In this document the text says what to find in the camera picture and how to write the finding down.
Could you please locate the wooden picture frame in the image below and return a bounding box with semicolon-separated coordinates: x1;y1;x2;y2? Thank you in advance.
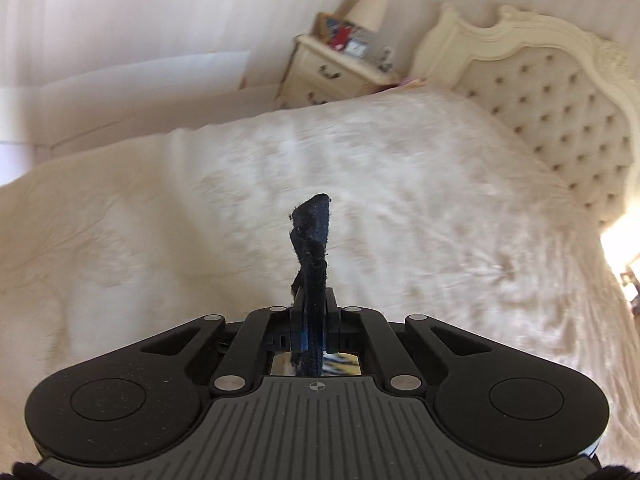
314;11;343;42

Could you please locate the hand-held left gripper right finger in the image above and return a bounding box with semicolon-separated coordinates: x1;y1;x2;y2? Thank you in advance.
325;287;493;392

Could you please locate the navy yellow patterned knit sweater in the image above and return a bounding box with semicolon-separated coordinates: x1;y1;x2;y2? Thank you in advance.
287;193;362;377

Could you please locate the cream nightstand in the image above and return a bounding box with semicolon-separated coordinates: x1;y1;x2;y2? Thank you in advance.
274;34;401;110

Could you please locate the white embroidered bedspread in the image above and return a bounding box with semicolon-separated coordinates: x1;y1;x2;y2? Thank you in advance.
0;87;640;467

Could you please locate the cream tufted headboard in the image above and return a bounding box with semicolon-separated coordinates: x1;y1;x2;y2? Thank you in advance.
410;2;640;231

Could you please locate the cream table lamp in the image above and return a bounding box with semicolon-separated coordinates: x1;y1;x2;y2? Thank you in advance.
344;0;389;32

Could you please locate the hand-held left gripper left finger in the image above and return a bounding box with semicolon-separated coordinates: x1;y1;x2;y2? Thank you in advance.
141;287;306;393

